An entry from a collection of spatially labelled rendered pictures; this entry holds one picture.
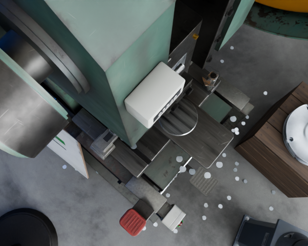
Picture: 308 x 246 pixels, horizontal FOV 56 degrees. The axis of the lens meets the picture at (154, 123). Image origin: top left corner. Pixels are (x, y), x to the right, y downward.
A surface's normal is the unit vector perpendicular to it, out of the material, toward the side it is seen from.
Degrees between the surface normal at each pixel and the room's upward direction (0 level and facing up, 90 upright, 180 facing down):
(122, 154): 0
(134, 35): 45
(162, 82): 0
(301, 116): 0
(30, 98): 56
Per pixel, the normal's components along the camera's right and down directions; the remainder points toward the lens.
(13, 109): 0.58, 0.30
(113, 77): 0.76, 0.63
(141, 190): 0.01, -0.25
